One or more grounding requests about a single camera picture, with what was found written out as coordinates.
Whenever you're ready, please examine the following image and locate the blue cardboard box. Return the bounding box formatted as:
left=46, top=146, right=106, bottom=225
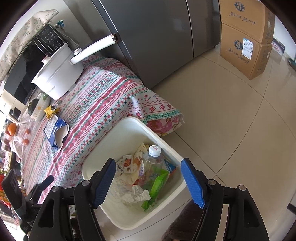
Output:
left=44, top=114, right=70, bottom=149

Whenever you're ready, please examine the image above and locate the clear plastic water bottle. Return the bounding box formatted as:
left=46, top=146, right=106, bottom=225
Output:
left=138, top=145, right=164, bottom=189

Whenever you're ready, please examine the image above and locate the white plastic trash bin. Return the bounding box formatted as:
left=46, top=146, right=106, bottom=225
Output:
left=82, top=117, right=186, bottom=230

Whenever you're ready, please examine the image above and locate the crumpled white tissue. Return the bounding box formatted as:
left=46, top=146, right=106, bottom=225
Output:
left=121, top=185, right=151, bottom=203

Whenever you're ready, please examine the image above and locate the green snack packet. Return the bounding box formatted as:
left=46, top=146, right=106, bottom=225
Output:
left=141, top=169, right=169, bottom=210

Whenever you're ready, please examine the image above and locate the large orange fruit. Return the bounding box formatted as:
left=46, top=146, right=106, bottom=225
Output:
left=7, top=123, right=17, bottom=136

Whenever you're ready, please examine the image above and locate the yellow crumpled wrapper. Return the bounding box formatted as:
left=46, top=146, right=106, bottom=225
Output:
left=44, top=105, right=60, bottom=120

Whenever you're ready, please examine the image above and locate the dark green pumpkin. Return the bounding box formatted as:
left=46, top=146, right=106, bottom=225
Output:
left=27, top=98, right=39, bottom=116

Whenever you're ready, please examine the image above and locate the patterned red green tablecloth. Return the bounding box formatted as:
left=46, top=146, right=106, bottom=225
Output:
left=22, top=55, right=183, bottom=191

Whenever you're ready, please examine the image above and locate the black microwave oven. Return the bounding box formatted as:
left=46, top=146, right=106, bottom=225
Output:
left=4, top=24, right=65, bottom=104

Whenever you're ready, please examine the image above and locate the white electric cooking pot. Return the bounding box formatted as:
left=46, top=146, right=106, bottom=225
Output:
left=32, top=34, right=118, bottom=100

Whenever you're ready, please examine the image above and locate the lower cardboard box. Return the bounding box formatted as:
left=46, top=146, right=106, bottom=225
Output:
left=220, top=24, right=273, bottom=80

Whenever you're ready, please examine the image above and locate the grey refrigerator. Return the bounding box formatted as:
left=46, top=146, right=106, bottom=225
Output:
left=93, top=0, right=221, bottom=88

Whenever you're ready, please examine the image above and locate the floral cloth cover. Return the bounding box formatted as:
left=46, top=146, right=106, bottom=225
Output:
left=1, top=9, right=59, bottom=82

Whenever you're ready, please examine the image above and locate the upper cardboard box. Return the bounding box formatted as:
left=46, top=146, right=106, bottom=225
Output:
left=219, top=0, right=275, bottom=44

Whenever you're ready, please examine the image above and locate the white bowl with green handle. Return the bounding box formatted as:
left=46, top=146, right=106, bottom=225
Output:
left=30, top=92, right=51, bottom=122

